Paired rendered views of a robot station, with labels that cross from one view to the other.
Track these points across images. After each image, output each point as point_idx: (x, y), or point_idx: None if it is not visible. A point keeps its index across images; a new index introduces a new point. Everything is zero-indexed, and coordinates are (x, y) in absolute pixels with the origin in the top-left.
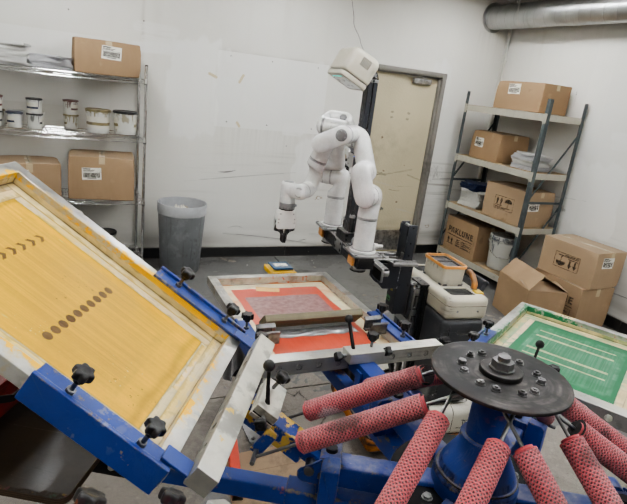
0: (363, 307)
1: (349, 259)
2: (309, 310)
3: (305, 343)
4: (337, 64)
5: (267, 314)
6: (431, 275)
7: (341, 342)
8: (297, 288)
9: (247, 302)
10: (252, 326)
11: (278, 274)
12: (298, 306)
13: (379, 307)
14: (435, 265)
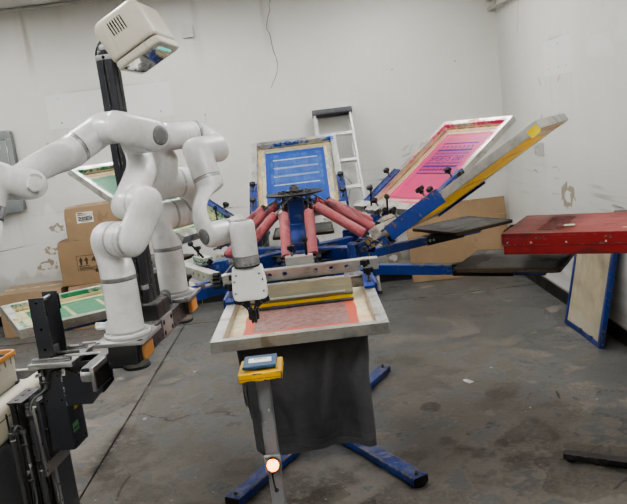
0: (229, 308)
1: (194, 303)
2: (284, 316)
3: None
4: (164, 31)
5: (335, 309)
6: (0, 389)
7: None
8: None
9: (349, 317)
10: (357, 300)
11: (286, 332)
12: (293, 318)
13: None
14: (1, 367)
